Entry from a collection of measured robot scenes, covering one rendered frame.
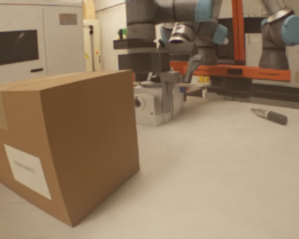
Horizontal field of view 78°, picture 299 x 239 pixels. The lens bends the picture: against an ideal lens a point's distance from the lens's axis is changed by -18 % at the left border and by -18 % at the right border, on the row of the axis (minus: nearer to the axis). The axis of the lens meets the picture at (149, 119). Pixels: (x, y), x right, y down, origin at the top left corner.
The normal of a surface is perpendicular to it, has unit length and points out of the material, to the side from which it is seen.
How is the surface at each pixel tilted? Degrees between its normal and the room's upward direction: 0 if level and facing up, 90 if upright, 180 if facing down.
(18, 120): 90
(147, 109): 90
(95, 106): 90
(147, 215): 0
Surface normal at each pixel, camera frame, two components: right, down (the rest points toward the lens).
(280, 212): -0.05, -0.96
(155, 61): -0.52, 0.27
